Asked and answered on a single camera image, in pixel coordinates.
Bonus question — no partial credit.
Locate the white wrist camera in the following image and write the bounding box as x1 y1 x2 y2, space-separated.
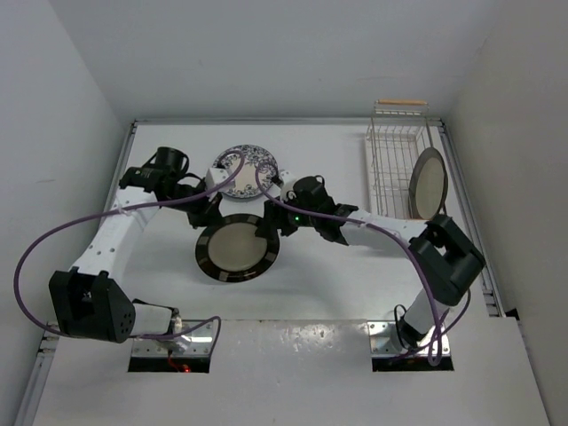
205 167 234 190
275 170 297 200

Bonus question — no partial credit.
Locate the white wire dish rack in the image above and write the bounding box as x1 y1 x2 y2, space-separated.
364 99 449 220

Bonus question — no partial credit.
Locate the purple cable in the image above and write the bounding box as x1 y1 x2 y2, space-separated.
255 160 472 367
12 149 245 342

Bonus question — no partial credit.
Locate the blue floral plate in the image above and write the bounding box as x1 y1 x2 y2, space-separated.
212 145 279 201

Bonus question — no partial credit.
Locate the black rimmed cream plate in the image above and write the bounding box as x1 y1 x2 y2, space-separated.
194 214 280 283

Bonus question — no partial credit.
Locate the grey rimmed cream plate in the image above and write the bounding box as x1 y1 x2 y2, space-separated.
408 147 448 220

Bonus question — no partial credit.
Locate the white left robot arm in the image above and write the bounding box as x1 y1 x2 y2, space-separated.
49 147 232 343

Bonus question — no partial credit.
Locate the metal mounting plate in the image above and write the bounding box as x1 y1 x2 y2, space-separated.
130 317 222 358
367 320 451 359

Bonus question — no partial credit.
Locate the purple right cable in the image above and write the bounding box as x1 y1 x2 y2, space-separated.
255 160 472 367

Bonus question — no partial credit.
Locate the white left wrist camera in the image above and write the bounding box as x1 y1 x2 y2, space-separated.
205 167 234 190

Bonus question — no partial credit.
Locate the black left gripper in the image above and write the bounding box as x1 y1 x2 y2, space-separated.
162 177 224 229

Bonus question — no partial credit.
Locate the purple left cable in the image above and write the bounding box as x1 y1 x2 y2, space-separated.
12 149 245 342

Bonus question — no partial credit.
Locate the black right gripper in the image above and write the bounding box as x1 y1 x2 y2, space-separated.
256 191 319 241

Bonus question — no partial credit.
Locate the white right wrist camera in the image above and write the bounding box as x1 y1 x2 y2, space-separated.
275 170 297 200

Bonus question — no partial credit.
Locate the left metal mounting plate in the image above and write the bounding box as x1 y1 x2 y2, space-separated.
130 317 222 358

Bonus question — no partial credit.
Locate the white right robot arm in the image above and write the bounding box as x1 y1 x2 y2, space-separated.
256 170 486 351

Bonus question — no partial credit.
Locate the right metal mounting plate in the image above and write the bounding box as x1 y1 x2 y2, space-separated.
367 320 451 359

